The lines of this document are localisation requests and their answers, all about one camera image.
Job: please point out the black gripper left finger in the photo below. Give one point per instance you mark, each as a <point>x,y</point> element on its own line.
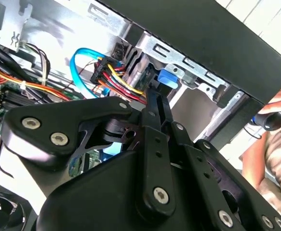
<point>46,120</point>

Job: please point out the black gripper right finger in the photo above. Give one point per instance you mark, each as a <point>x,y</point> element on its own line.
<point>203,166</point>

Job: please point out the hard disk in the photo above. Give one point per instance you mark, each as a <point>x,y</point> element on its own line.
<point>168,78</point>

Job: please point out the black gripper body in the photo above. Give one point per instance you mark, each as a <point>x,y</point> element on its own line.
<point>94,204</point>

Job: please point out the round black tool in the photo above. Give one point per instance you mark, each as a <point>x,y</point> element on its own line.
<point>275,121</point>

